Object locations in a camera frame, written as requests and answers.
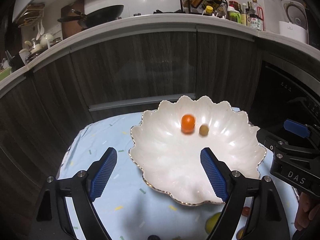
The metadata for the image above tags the dark red date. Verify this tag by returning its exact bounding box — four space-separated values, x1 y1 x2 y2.
242 206 251 217

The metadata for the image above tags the yellow-brown mango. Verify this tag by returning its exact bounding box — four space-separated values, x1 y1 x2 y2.
236 227 245 240

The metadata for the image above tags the large yellow lemon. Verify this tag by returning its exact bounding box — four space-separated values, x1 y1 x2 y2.
205 212 221 234

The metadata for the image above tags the orange mandarin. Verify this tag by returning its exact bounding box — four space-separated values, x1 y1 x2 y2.
181 114 195 134

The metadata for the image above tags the dark blueberry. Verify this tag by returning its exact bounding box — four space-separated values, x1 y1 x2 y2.
148 235 161 240

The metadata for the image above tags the person's right hand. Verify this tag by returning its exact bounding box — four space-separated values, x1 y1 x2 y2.
295 192 319 231

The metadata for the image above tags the white rice cooker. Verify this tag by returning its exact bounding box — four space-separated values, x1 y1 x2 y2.
279 0 309 44

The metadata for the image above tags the white scalloped ceramic bowl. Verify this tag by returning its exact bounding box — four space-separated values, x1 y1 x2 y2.
129 95 267 206

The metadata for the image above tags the green lidded container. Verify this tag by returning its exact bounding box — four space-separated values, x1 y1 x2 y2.
227 6 241 24

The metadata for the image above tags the yellow-capped bottle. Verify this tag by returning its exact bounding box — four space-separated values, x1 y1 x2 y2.
203 5 213 16

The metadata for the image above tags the green bowl with steel lid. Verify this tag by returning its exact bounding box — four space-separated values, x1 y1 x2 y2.
0 67 12 81

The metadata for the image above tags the white ceramic teapot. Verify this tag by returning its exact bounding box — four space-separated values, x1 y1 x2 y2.
40 33 54 48

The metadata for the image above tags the wooden cutting board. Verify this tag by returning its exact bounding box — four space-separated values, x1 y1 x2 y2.
60 0 85 40

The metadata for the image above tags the black wok pan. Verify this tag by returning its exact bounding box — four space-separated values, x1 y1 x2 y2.
57 4 124 29

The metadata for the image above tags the soy sauce bottle red handle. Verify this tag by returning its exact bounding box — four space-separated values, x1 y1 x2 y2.
249 0 265 31

